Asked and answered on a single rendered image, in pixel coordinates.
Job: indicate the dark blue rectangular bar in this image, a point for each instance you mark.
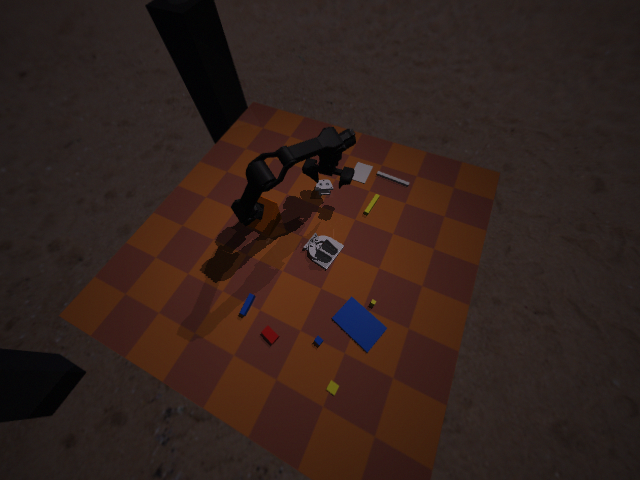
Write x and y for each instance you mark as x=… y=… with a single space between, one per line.
x=247 y=304

